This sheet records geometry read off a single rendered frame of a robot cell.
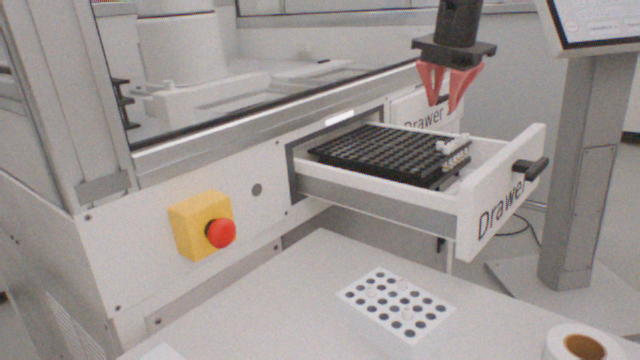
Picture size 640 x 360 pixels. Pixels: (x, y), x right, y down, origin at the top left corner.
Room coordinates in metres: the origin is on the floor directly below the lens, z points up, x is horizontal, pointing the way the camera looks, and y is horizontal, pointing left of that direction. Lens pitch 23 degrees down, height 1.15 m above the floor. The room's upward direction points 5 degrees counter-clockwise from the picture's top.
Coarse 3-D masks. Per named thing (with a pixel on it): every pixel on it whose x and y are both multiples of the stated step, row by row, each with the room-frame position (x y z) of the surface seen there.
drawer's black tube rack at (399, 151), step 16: (368, 128) 0.81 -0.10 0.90; (384, 128) 0.81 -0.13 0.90; (336, 144) 0.73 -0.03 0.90; (352, 144) 0.72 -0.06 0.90; (368, 144) 0.71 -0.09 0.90; (384, 144) 0.70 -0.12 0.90; (400, 144) 0.70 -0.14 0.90; (416, 144) 0.69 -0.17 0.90; (432, 144) 0.69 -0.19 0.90; (320, 160) 0.70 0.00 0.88; (336, 160) 0.73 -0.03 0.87; (352, 160) 0.64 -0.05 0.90; (368, 160) 0.64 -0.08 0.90; (384, 160) 0.63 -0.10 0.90; (400, 160) 0.62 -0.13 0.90; (416, 160) 0.62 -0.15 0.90; (464, 160) 0.67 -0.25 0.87; (384, 176) 0.63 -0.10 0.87; (400, 176) 0.63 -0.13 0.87; (432, 176) 0.62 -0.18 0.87; (448, 176) 0.62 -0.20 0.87
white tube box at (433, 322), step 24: (360, 288) 0.46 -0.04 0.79; (384, 288) 0.45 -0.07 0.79; (408, 288) 0.44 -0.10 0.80; (336, 312) 0.44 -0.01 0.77; (360, 312) 0.40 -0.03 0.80; (384, 312) 0.40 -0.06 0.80; (432, 312) 0.39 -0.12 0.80; (456, 312) 0.39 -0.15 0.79; (384, 336) 0.37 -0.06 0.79; (408, 336) 0.37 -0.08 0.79; (432, 336) 0.37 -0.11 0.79
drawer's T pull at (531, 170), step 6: (516, 162) 0.55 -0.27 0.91; (522, 162) 0.55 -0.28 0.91; (528, 162) 0.55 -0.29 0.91; (534, 162) 0.55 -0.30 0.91; (540, 162) 0.54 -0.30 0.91; (546, 162) 0.55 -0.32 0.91; (516, 168) 0.54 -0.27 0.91; (522, 168) 0.54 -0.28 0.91; (528, 168) 0.53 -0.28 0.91; (534, 168) 0.52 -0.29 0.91; (540, 168) 0.53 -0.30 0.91; (528, 174) 0.51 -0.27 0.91; (534, 174) 0.51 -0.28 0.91; (528, 180) 0.51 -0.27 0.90
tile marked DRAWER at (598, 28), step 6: (588, 24) 1.23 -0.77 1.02; (594, 24) 1.23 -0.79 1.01; (600, 24) 1.23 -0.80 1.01; (606, 24) 1.23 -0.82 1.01; (612, 24) 1.23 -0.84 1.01; (618, 24) 1.23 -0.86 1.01; (588, 30) 1.21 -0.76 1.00; (594, 30) 1.22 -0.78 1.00; (600, 30) 1.22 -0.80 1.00; (606, 30) 1.22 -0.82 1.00; (612, 30) 1.22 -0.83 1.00; (618, 30) 1.22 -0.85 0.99; (594, 36) 1.20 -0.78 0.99
